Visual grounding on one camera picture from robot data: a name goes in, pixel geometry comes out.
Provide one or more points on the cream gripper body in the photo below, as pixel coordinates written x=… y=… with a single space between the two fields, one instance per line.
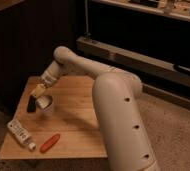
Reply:
x=38 y=91

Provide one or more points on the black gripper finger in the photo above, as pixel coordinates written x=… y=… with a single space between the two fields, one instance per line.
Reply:
x=31 y=107

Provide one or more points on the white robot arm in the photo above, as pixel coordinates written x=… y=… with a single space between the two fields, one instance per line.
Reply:
x=114 y=94

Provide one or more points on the white ceramic cup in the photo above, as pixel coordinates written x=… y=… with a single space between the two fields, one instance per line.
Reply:
x=44 y=101

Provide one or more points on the white tube with label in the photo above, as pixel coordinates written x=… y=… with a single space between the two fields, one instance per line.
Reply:
x=23 y=137

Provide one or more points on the red orange carrot toy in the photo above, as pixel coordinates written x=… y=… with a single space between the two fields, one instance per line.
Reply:
x=49 y=143

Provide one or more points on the wooden table board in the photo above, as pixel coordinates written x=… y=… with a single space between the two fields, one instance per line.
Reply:
x=72 y=116

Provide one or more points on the metal shelf rack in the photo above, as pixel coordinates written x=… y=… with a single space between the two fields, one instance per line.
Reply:
x=156 y=48

